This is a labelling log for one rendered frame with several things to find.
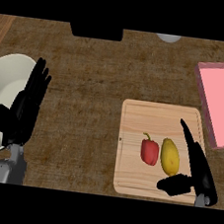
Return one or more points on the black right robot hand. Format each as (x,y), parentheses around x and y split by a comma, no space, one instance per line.
(200,168)

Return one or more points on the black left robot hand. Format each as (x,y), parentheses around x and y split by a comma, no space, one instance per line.
(24,113)

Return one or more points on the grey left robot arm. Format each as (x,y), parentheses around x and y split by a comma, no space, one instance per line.
(9,166)

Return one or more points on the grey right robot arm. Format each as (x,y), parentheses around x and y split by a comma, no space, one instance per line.
(201,200)

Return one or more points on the yellow lemon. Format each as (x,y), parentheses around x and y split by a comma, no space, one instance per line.
(169,156)

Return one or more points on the pink cardboard box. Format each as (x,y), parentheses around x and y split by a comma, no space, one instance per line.
(223,101)

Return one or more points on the pale wooden cutting board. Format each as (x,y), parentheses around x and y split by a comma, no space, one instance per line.
(142,121)

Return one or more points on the white bowl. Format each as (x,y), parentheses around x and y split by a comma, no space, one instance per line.
(1,100)

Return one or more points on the red bell pepper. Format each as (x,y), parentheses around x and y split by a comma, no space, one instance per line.
(149,150)

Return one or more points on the black appliance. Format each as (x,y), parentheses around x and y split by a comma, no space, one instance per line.
(96,31)

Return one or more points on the pale grey round object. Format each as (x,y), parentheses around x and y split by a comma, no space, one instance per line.
(168,37)

